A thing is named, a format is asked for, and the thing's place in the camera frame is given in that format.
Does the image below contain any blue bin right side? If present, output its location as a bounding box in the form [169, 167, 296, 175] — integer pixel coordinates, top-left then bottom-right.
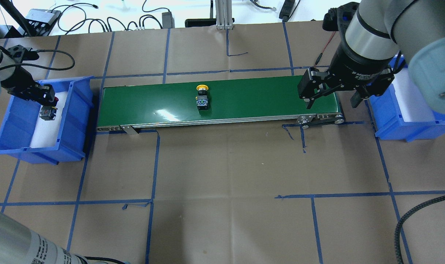
[368, 65, 445, 142]

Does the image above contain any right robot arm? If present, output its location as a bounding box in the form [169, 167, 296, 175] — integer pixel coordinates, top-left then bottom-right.
[298, 0, 445, 115]

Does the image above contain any green conveyor belt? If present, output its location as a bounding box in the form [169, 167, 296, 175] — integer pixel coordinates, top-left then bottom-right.
[97, 76, 346, 133]

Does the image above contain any yellow push button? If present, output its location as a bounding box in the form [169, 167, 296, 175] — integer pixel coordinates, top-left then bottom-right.
[195, 85, 209, 111]

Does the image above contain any blue bin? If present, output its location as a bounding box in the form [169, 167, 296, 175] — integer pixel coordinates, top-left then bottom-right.
[0, 76, 94, 164]
[368, 65, 445, 142]

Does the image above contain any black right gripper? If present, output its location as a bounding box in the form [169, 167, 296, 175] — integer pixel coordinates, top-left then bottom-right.
[298, 42, 395, 110]

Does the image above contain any black power adapter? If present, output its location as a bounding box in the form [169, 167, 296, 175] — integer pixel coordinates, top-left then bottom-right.
[161, 11, 175, 29]

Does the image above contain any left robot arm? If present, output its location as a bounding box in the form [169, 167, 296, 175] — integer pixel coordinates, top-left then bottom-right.
[0, 45, 59, 107]

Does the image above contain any blue bin left side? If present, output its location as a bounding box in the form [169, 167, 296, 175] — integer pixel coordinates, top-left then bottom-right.
[0, 76, 94, 164]

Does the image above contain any aluminium frame post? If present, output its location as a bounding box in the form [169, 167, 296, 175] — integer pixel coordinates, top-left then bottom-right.
[213, 0, 234, 30]

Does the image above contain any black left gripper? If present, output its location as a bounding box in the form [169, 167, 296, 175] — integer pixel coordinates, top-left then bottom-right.
[0, 66, 57, 107]

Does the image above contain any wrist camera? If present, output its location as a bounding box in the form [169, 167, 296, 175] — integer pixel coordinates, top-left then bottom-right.
[4, 45, 39, 63]
[322, 2, 359, 32]

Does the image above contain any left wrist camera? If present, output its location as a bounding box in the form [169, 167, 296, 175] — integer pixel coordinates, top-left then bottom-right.
[4, 45, 39, 63]

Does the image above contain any white foam pad left bin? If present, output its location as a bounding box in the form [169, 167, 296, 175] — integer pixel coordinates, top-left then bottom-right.
[30, 91, 68, 148]

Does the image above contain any red push button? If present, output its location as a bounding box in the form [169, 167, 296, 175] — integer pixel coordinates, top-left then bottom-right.
[39, 97, 59, 121]

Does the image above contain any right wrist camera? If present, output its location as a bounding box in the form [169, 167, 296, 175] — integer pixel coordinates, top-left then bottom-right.
[322, 2, 359, 32]

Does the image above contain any black braided cable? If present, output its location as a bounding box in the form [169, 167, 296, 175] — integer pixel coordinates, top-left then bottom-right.
[395, 193, 445, 264]

